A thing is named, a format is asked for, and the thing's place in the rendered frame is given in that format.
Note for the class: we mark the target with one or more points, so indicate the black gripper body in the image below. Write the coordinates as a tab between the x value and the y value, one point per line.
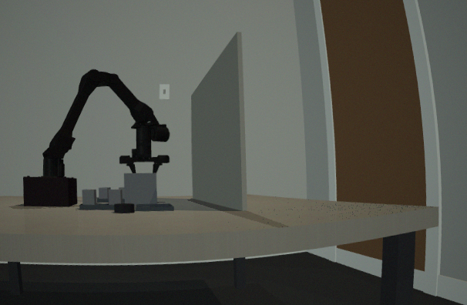
143	150

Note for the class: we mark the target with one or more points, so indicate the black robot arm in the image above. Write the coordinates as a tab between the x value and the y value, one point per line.
146	125

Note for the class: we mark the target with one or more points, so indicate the grey flat panel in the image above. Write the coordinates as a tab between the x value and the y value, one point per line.
218	148

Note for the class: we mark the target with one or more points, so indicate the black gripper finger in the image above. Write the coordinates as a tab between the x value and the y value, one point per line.
132	167
156	167

